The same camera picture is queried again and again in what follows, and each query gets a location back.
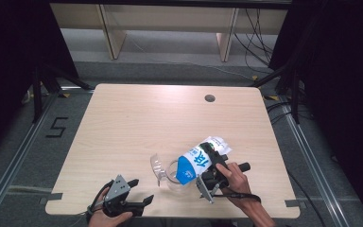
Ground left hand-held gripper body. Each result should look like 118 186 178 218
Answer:
101 174 147 218

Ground clear glass pitcher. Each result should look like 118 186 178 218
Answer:
149 152 200 194

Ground grey metal floor rail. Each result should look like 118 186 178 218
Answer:
0 92 60 221
281 103 343 227

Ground light wooden shelf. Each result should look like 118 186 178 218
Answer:
50 3 289 62

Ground person's left hand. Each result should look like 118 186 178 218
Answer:
87 187 134 227

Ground person's right hand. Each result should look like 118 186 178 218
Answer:
215 162 253 209

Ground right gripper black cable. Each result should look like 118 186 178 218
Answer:
213 192 263 204

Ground dark curtain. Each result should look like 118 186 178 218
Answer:
0 0 80 163
268 0 363 227

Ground long black floor cable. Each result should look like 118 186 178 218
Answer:
287 171 329 227

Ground black metal stand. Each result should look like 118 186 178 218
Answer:
250 61 302 125
31 61 95 124

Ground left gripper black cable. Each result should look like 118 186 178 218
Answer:
86 180 114 219

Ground black floor cables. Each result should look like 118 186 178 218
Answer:
266 100 314 125

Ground black metal top bar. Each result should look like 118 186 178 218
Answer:
49 0 294 9

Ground bundle of black hanging cables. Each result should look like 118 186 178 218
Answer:
233 8 276 76

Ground grey tape strip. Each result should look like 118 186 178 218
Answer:
285 199 302 209
38 192 64 205

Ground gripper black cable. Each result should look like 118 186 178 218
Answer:
86 180 114 219
213 192 263 204

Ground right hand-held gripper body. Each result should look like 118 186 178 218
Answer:
196 162 251 204

